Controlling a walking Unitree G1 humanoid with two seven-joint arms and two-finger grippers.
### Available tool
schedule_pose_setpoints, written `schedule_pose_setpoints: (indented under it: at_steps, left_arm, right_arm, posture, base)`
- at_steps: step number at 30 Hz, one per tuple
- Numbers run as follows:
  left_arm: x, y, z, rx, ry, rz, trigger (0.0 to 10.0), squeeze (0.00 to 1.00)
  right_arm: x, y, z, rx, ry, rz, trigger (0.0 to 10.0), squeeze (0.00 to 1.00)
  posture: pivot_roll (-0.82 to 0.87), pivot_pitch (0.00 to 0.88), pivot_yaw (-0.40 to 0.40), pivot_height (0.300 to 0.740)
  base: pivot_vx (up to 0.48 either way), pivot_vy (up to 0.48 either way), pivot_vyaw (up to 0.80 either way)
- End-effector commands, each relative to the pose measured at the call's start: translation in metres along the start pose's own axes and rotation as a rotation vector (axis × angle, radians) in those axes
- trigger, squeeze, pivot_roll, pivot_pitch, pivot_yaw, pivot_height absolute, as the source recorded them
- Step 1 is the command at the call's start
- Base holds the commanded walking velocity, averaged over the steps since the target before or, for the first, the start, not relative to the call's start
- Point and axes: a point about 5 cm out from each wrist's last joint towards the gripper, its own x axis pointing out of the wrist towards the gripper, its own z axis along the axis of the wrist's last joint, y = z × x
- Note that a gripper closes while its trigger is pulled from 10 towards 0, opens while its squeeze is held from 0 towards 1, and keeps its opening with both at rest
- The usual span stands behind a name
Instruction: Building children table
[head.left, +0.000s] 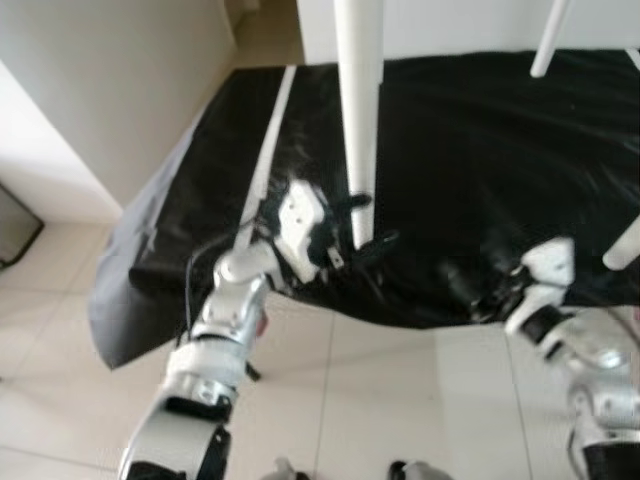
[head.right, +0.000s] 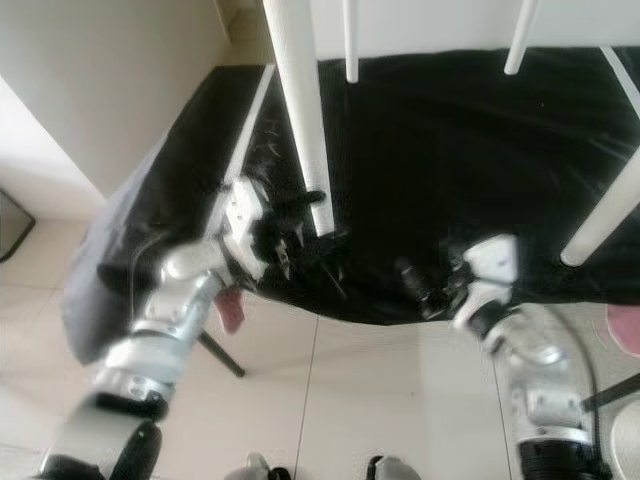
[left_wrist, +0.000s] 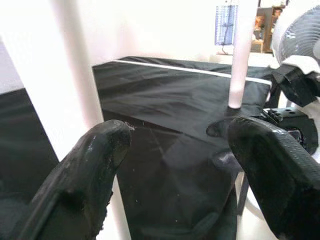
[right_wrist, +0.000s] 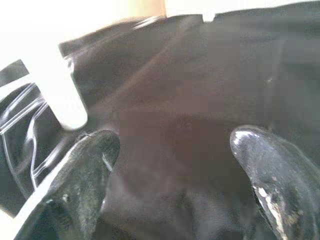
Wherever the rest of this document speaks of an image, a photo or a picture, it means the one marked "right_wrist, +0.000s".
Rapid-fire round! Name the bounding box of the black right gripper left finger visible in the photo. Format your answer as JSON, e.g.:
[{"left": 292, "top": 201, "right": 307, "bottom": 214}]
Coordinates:
[{"left": 14, "top": 129, "right": 121, "bottom": 240}]

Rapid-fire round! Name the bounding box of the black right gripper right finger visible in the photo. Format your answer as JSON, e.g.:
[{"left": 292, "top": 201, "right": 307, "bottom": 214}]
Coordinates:
[{"left": 229, "top": 126, "right": 320, "bottom": 240}]

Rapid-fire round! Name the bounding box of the white flat strip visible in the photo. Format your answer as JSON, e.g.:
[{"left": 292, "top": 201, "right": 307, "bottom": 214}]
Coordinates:
[{"left": 18, "top": 43, "right": 89, "bottom": 131}]

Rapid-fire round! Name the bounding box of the black cloth table cover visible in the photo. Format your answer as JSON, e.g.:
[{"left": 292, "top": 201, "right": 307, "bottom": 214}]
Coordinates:
[{"left": 0, "top": 9, "right": 320, "bottom": 240}]

